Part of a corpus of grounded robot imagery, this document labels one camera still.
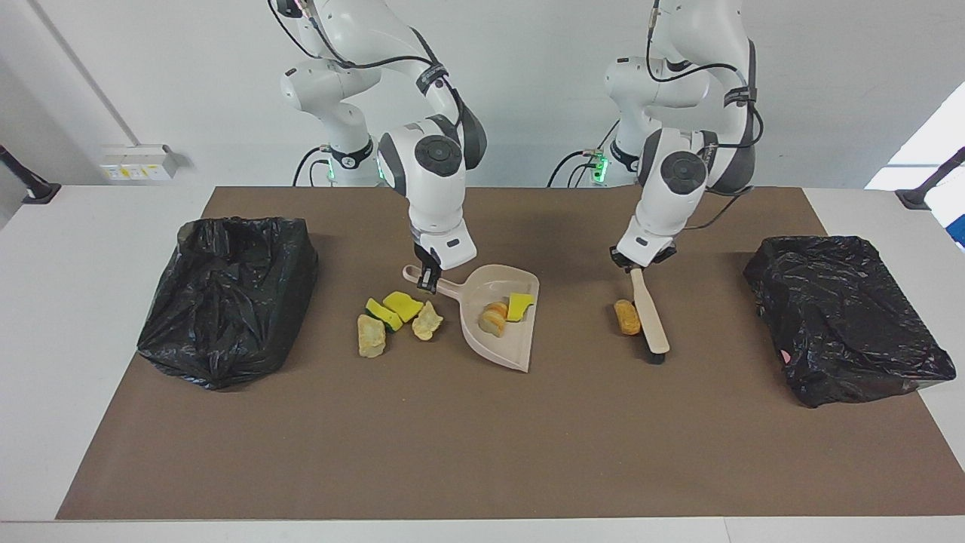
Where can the beige orange foam lump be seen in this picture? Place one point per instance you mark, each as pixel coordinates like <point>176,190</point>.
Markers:
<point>493,320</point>

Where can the large yellow sponge piece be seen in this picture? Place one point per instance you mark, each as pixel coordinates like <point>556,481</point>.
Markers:
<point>405,305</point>

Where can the small yellow green sponge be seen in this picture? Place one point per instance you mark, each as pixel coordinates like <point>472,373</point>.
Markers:
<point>519,307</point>

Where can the beige plastic dustpan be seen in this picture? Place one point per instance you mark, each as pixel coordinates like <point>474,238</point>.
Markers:
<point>505,351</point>

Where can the yellow sponge green backing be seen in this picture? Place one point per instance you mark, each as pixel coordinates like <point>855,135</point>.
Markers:
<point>381,311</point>

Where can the brown bread-like lump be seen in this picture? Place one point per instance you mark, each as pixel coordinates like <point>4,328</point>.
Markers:
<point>626,317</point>

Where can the black bagged trash bin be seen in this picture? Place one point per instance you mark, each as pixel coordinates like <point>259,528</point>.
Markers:
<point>219,324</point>

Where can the beige brush black bristles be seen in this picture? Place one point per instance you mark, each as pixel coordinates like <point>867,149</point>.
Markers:
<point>650,309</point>

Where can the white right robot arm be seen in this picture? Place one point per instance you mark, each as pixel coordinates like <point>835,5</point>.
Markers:
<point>433,196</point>

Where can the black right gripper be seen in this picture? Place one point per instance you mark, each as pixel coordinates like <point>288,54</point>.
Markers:
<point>426,260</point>

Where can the blue object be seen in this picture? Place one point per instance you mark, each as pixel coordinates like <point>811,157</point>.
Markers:
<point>960,230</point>

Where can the brown table mat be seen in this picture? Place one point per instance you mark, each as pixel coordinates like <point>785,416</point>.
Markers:
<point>482,452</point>

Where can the black bagged bin pink patch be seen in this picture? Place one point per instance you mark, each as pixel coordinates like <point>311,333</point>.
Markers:
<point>844,324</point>

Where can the white wall outlet box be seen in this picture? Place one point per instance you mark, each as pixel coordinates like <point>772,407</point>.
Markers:
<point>136,170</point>

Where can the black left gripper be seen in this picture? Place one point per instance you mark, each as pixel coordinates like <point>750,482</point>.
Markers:
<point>665,253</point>

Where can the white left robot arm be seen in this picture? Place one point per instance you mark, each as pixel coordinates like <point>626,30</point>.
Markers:
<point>678,188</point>

